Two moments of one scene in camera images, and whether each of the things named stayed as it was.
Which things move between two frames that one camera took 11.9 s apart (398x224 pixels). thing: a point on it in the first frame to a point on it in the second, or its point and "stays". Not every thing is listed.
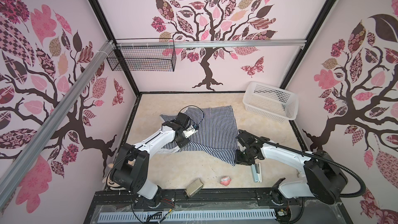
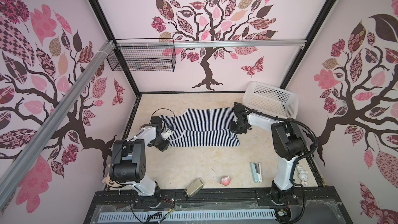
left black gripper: (181, 144) to (163, 147)
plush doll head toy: (107, 182) stays
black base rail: (204, 200) stays
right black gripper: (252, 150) to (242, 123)
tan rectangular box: (194, 187) stays
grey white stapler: (256, 170) stays
